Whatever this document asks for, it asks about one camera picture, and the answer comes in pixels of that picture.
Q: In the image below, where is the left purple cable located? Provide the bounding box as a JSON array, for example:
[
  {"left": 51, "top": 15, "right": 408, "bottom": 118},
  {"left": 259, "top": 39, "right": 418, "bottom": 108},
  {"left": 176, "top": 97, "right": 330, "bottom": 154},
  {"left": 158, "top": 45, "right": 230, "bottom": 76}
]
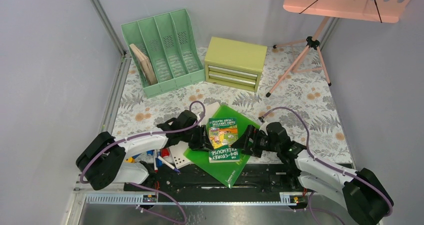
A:
[{"left": 79, "top": 100, "right": 207, "bottom": 185}]

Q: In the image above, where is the aluminium rail frame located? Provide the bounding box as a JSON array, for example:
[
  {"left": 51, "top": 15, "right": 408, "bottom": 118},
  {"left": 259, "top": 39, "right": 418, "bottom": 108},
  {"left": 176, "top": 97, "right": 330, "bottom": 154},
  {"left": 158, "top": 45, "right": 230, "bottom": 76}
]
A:
[{"left": 67, "top": 0, "right": 133, "bottom": 225}]

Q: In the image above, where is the white blue marker pen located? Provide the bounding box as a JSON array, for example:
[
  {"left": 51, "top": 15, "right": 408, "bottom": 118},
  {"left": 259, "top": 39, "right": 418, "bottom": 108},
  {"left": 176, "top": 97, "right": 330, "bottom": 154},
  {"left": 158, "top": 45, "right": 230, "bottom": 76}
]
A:
[{"left": 157, "top": 155, "right": 180, "bottom": 173}]

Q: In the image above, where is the red black stamp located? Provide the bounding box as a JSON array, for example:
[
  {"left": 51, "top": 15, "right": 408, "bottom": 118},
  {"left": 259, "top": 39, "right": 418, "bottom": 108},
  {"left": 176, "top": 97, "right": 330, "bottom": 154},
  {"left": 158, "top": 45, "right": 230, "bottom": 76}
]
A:
[{"left": 160, "top": 148, "right": 170, "bottom": 158}]

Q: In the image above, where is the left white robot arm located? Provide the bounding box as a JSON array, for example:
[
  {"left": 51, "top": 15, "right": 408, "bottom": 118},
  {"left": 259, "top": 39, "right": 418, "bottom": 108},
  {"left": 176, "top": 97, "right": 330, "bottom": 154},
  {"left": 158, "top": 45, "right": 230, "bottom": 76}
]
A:
[{"left": 75, "top": 110, "right": 205, "bottom": 191}]

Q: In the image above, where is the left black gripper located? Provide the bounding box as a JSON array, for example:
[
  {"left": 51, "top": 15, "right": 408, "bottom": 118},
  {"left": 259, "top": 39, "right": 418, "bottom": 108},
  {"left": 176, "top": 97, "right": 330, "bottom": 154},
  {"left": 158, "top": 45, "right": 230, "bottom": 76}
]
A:
[{"left": 181, "top": 124, "right": 214, "bottom": 153}]

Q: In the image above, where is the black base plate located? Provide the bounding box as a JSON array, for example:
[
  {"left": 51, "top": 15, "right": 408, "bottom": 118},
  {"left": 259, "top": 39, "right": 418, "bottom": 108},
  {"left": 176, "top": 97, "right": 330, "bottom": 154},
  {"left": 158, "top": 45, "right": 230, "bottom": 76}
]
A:
[{"left": 142, "top": 164, "right": 304, "bottom": 203}]

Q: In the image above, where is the mint green file organizer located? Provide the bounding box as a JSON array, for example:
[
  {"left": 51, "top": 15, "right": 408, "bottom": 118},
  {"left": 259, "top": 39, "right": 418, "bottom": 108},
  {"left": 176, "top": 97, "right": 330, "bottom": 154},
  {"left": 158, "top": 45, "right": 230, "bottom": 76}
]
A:
[{"left": 121, "top": 8, "right": 206, "bottom": 98}]

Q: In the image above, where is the green Treehouse book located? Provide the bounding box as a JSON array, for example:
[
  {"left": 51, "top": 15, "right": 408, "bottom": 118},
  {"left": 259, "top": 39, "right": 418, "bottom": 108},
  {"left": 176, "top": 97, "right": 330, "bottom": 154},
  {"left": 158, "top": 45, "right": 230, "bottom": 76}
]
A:
[{"left": 208, "top": 117, "right": 241, "bottom": 163}]

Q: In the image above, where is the floral table mat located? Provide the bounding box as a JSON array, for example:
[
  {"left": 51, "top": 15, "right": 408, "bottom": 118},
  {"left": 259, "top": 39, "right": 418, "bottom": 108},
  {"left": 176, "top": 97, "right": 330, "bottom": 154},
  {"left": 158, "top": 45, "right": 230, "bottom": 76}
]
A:
[{"left": 112, "top": 47, "right": 354, "bottom": 164}]

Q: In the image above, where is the white perforated board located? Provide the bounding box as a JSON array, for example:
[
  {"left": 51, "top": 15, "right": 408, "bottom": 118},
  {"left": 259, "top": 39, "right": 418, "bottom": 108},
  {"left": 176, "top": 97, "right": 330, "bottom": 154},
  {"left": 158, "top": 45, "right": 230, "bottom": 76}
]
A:
[{"left": 169, "top": 102, "right": 221, "bottom": 171}]

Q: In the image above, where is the white red marker pen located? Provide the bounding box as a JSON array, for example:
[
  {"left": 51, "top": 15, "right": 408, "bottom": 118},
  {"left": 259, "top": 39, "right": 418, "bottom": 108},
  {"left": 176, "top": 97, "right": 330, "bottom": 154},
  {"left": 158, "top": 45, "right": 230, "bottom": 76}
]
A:
[{"left": 153, "top": 149, "right": 158, "bottom": 173}]

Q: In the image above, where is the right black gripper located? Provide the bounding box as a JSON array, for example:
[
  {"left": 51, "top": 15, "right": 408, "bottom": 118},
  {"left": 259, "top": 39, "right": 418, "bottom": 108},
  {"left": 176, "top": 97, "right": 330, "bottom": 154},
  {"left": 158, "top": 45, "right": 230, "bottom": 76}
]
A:
[{"left": 231, "top": 124, "right": 280, "bottom": 159}]

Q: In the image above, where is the purple cartoon book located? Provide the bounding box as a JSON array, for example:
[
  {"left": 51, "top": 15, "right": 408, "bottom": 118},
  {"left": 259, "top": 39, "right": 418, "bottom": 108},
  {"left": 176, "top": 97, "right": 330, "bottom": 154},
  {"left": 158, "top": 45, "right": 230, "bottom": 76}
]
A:
[{"left": 129, "top": 43, "right": 158, "bottom": 85}]

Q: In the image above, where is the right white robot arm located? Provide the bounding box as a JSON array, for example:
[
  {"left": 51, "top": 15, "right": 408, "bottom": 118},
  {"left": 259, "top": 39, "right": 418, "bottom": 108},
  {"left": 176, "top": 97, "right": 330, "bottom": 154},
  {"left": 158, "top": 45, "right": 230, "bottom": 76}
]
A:
[{"left": 232, "top": 122, "right": 394, "bottom": 225}]

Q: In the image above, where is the yellow-green drawer cabinet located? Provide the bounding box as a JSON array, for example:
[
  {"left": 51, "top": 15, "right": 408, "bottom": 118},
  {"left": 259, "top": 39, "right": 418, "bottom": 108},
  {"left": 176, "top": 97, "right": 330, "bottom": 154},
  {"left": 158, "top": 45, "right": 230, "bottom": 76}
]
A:
[{"left": 204, "top": 36, "right": 268, "bottom": 92}]

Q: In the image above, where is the pink music stand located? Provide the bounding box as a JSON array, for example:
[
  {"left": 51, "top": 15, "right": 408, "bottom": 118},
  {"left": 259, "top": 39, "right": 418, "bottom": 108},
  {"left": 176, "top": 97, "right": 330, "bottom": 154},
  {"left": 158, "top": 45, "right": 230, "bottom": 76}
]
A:
[{"left": 265, "top": 0, "right": 411, "bottom": 98}]

